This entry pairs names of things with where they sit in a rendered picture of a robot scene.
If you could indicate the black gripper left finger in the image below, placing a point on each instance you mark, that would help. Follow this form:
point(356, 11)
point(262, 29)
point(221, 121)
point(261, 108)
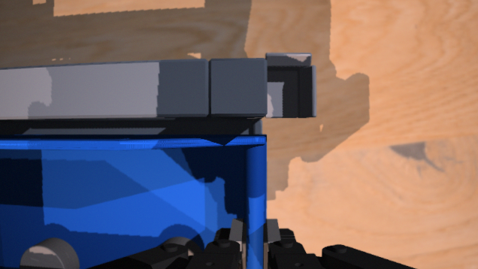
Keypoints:
point(218, 254)

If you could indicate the grey metal disc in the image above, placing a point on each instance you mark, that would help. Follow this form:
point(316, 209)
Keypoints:
point(190, 244)
point(52, 253)

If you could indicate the blue bin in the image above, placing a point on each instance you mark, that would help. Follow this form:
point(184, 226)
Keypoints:
point(108, 203)

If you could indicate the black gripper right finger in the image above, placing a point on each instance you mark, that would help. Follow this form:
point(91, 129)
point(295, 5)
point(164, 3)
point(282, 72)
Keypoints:
point(286, 253)

